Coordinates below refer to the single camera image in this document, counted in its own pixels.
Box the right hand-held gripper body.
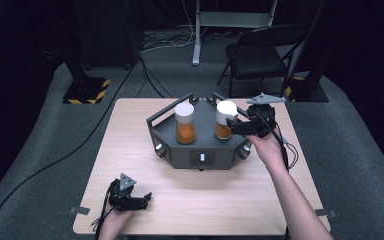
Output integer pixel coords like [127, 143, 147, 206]
[246, 92, 287, 139]

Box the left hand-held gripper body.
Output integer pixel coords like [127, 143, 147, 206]
[108, 172, 138, 213]

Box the spice jar spouted white lid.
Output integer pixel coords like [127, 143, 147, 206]
[214, 99, 239, 140]

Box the black corner shelf rack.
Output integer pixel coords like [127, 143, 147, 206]
[146, 92, 261, 172]

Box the person's left hand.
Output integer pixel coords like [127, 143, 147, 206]
[101, 204, 135, 234]

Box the person's right hand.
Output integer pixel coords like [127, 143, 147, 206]
[246, 131, 289, 173]

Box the grey tape strip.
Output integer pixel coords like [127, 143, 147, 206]
[68, 206, 91, 216]
[314, 208, 337, 218]

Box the black folding chair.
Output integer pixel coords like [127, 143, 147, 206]
[217, 24, 306, 100]

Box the white metal stand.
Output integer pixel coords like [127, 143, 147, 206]
[192, 0, 279, 67]

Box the black stand striped base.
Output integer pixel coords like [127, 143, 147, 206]
[48, 0, 112, 105]

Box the black wheeled cabinet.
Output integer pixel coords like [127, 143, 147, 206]
[74, 0, 138, 70]

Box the left hand-held gripper cable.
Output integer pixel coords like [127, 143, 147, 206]
[91, 181, 115, 240]

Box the hand-held gripper cable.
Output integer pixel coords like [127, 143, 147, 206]
[255, 111, 300, 172]
[91, 181, 115, 240]

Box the right hand-held gripper cable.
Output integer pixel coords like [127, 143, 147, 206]
[255, 111, 300, 172]

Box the long black floor cable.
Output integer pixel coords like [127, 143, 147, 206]
[0, 61, 138, 240]

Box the bundle of floor cables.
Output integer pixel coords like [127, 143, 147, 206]
[139, 29, 236, 54]

